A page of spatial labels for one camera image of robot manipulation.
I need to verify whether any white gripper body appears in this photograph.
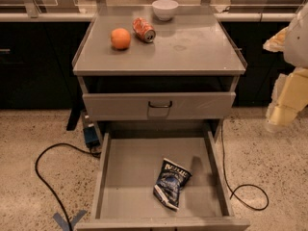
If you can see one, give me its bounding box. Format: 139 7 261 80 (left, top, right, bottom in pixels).
269 67 308 127

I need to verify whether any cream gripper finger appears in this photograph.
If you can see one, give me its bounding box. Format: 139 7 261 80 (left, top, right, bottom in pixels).
263 27 288 52
265 74 287 133

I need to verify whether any blue chip bag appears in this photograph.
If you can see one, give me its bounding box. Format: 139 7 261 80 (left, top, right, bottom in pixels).
153 158 192 211

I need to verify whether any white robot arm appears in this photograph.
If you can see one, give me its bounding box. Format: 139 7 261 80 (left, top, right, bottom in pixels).
263 4 308 132

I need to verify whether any closed top drawer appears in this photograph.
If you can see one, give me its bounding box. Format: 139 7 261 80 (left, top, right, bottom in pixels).
83 92 235 121

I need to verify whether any grey drawer cabinet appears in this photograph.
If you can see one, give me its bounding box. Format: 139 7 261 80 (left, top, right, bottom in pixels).
73 6 245 137

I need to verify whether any open middle drawer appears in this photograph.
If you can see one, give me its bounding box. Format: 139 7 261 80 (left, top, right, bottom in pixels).
76 132 249 231

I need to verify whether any dark back counter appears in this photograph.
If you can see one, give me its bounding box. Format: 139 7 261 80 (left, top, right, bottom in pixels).
0 21 294 109

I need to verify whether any white bowl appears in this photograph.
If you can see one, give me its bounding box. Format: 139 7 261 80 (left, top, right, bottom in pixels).
152 0 179 21

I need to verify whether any orange soda can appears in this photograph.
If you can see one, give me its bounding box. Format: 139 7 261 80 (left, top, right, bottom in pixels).
132 17 156 43

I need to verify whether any orange fruit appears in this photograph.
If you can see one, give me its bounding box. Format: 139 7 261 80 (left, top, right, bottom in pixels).
111 28 131 50

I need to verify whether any blue power box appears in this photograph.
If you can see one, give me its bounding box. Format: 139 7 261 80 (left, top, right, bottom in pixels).
83 124 100 148

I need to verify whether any blue tape cross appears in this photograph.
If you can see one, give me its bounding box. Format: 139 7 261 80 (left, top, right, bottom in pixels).
53 210 87 231

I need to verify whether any black cable right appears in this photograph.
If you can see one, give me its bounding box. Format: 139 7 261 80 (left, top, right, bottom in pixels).
220 122 270 212

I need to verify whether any black cable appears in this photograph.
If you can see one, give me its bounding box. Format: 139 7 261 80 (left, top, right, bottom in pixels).
220 122 270 212
34 142 102 231

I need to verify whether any black drawer handle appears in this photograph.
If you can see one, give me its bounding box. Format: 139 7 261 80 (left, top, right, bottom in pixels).
148 101 173 109

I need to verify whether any black cable left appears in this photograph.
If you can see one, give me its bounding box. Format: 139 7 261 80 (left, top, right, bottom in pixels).
34 142 102 231

